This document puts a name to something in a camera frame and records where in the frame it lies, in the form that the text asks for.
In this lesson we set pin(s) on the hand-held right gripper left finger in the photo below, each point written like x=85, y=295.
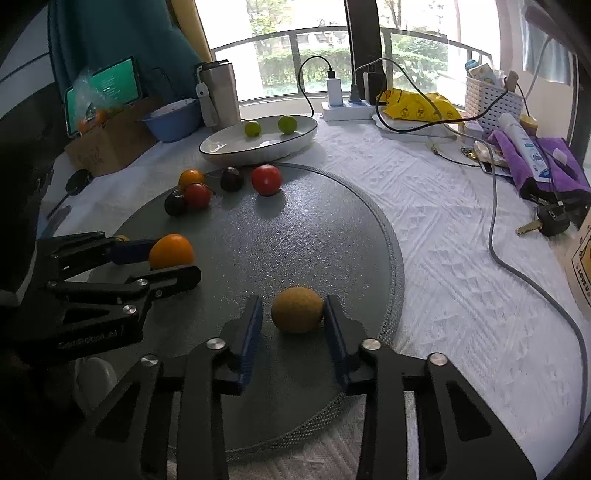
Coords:
x=251, y=337

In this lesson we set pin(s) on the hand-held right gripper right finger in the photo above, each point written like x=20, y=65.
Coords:
x=334, y=341

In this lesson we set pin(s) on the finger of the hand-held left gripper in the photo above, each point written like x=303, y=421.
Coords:
x=131, y=251
x=175, y=278

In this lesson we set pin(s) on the large orange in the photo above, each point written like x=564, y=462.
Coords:
x=171, y=251

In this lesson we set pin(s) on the brown kiwi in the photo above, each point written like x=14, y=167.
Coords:
x=297, y=309

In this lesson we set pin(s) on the dark plum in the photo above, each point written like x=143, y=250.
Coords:
x=231, y=179
x=175, y=203

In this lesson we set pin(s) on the small red tomato with stem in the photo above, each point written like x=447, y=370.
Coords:
x=197, y=195

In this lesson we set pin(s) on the small orange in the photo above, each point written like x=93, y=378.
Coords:
x=191, y=177

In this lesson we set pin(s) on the large red tomato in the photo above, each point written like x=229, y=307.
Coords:
x=266, y=179

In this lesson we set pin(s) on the white plate with dark rim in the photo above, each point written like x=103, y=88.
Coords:
x=231, y=147

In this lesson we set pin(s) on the black spoon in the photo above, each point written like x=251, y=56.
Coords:
x=77, y=181

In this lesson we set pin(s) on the round grey placemat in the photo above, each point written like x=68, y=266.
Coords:
x=277, y=240

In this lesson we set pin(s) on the cardboard box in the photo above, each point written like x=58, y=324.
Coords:
x=111, y=147

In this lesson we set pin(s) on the white textured tablecloth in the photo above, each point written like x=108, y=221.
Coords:
x=438, y=277

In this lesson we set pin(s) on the clear plastic bag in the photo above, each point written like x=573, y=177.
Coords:
x=90, y=113

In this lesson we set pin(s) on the blue bowl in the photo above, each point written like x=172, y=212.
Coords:
x=175, y=127

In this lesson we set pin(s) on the small pale bowl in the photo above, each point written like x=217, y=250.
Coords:
x=171, y=108

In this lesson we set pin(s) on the small green lime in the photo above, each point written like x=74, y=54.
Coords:
x=252, y=128

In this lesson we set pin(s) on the phone with green screen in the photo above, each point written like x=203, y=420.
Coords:
x=117, y=81

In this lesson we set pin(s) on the stainless steel tumbler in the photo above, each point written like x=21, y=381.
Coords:
x=224, y=92

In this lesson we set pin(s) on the large green lime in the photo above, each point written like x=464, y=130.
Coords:
x=286, y=123

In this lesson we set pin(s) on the teal curtain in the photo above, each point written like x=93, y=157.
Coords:
x=115, y=27

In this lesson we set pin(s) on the white packet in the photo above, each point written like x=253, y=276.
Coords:
x=415, y=134

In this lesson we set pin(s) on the white power strip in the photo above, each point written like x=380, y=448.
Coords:
x=346, y=112

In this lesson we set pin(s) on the yellow curtain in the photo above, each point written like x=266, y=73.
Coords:
x=198, y=27

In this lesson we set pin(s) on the white charger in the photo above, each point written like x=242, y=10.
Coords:
x=334, y=90

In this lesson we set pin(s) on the black car key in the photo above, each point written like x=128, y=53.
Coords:
x=551, y=220

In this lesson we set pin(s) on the small power plug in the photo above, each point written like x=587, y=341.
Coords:
x=355, y=93

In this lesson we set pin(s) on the yellow printed bag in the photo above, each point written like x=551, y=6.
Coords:
x=429, y=108

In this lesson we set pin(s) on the black charger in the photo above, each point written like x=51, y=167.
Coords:
x=374, y=87

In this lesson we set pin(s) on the beige printed carton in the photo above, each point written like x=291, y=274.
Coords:
x=581, y=263

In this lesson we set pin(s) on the balcony railing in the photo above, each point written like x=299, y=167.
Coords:
x=295, y=33

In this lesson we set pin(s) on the white tube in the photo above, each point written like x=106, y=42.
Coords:
x=524, y=143

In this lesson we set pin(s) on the white woven basket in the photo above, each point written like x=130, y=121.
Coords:
x=489, y=101

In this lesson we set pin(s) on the yellow-lid jar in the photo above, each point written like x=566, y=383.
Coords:
x=528, y=125

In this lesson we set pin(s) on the purple pouch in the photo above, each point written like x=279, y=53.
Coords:
x=549, y=143

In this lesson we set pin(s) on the small printed carton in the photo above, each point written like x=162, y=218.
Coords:
x=485, y=73

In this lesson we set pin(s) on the dark window post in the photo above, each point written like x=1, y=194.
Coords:
x=362, y=32

